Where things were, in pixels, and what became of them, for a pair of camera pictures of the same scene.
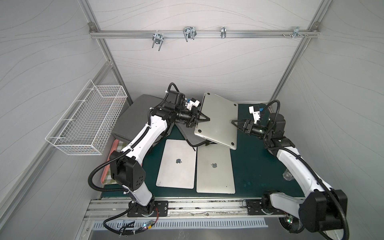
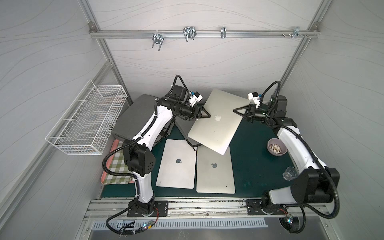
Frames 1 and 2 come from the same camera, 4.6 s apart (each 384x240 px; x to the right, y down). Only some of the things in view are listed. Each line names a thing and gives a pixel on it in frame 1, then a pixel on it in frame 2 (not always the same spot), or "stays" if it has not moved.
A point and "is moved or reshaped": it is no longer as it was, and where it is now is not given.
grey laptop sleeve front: (135, 118) stays
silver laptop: (220, 128) is moved or reshaped
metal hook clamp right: (295, 31) stays
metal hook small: (223, 31) stays
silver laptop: (178, 165) stays
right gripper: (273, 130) -> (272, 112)
